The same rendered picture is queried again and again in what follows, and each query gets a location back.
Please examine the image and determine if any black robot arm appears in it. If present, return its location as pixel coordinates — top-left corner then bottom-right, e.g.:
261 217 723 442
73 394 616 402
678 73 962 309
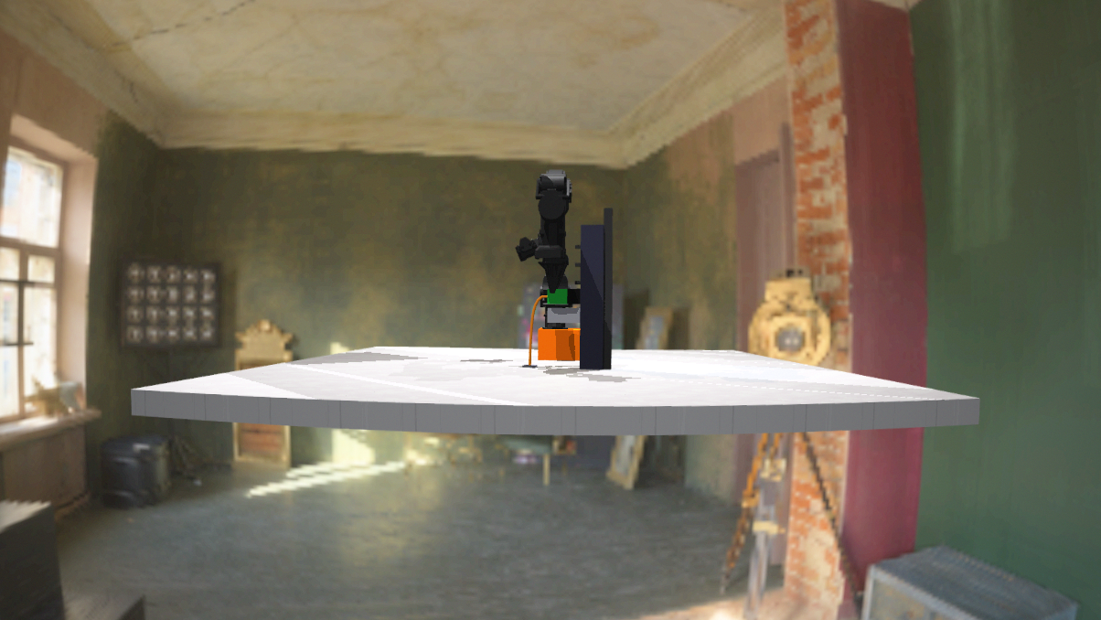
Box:
515 168 573 329

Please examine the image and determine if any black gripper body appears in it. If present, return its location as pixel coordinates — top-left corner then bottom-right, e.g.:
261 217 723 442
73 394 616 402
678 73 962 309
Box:
535 225 569 265

